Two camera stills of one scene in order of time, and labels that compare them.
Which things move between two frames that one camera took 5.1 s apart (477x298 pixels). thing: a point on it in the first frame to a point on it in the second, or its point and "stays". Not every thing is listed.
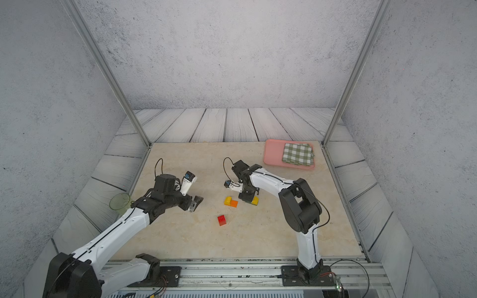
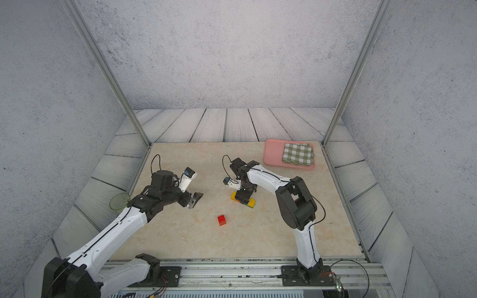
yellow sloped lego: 228,200 to 233,196
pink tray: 274,150 stays
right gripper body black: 247,194 stays
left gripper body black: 182,201 stays
